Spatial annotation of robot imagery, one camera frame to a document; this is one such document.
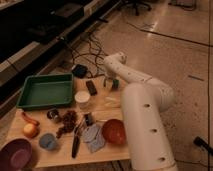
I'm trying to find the purple bowl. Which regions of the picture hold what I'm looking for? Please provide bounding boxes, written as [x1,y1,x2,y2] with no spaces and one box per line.
[0,138,32,171]

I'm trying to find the green plastic tray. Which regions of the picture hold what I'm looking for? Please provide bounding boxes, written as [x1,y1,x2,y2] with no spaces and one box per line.
[17,74,74,110]

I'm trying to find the black handled knife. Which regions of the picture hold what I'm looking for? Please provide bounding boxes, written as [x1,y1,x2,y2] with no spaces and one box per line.
[71,123,82,158]

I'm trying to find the office chair base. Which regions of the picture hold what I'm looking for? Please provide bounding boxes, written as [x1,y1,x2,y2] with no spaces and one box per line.
[117,0,152,16]

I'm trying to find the green sponge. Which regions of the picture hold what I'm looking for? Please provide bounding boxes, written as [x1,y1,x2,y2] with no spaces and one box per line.
[112,79,120,90]

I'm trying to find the grey blue cloth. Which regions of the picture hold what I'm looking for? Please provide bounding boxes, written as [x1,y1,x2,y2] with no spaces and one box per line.
[82,124,105,153]

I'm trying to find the small metal cup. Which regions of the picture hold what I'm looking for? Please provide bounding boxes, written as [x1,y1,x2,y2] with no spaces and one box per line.
[47,109,61,122]

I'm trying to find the black power adapter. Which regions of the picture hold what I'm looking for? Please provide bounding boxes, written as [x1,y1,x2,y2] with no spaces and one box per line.
[72,64,88,78]

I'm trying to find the black remote control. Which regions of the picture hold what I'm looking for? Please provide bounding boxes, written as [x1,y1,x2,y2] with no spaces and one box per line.
[86,80,97,96]

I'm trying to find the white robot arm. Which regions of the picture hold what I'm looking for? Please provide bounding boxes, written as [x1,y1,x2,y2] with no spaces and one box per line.
[104,52,178,171]

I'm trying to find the white lidded cup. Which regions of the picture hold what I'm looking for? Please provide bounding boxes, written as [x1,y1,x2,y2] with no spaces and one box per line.
[74,91,90,109]

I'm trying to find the black floor cables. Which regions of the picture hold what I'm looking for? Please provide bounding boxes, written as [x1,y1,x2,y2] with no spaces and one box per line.
[56,33,114,79]

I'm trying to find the yellow onion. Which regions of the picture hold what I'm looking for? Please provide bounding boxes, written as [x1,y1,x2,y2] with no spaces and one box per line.
[23,124,39,138]

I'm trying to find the red bowl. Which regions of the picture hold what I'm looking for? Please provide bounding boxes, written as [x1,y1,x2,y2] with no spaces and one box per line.
[102,119,126,145]

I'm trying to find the bunch of dark grapes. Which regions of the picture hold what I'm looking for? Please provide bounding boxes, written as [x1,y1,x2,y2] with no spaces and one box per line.
[56,110,77,138]

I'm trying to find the small black clip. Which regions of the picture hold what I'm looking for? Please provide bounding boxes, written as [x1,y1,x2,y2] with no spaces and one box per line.
[84,113,93,126]

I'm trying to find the black object on floor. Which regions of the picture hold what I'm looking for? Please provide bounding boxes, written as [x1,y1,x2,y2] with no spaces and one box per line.
[193,137,213,156]

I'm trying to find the blue small bowl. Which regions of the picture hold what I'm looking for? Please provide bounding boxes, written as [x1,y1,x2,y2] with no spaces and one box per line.
[39,133,57,150]

